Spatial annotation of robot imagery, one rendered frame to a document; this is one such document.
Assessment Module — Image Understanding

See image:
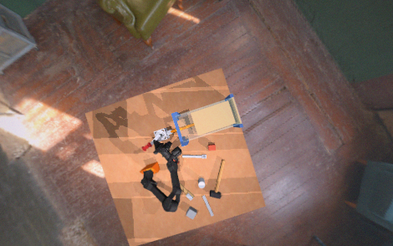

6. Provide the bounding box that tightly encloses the black-headed hammer with wooden handle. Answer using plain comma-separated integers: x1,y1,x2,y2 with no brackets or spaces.
210,160,225,199

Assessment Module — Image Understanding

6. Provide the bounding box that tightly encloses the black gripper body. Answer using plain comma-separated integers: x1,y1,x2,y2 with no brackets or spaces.
153,143,170,157

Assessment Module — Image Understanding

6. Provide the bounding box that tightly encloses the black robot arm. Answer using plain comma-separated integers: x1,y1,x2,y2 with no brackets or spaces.
140,141,181,212

